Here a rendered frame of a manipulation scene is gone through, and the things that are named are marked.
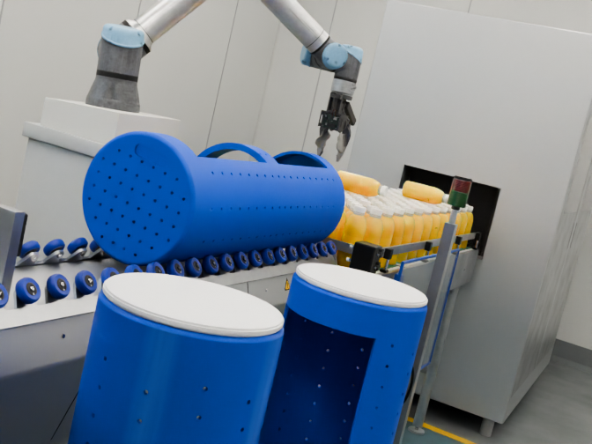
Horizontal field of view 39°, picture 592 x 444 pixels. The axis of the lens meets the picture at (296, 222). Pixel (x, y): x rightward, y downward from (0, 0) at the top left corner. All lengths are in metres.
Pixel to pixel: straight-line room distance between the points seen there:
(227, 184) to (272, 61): 5.72
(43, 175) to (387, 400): 1.19
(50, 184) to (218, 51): 4.59
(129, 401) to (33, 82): 4.35
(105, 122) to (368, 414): 1.07
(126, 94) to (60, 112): 0.18
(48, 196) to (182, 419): 1.31
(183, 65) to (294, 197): 4.43
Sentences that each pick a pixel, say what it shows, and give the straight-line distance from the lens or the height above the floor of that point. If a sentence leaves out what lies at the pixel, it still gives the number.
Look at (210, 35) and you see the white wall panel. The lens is 6.76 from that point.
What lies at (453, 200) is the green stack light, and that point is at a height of 1.18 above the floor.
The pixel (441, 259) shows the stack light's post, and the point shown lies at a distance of 2.89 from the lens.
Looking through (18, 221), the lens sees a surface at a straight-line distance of 1.47.
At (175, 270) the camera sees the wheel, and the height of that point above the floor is 0.96.
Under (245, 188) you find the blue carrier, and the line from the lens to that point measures 1.93.
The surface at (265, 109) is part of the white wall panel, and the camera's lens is 7.53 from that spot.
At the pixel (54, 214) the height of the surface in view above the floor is 0.93.
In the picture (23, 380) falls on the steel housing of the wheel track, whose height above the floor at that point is 0.82.
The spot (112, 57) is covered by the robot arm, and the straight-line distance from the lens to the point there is 2.41.
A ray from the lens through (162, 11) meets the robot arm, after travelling 2.58.
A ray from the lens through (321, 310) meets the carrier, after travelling 1.64.
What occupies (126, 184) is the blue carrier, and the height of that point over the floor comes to 1.12.
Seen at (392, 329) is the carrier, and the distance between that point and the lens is 1.65.
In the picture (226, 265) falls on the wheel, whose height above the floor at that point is 0.96.
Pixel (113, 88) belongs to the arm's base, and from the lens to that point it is 2.41.
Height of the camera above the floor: 1.35
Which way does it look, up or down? 7 degrees down
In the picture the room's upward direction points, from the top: 13 degrees clockwise
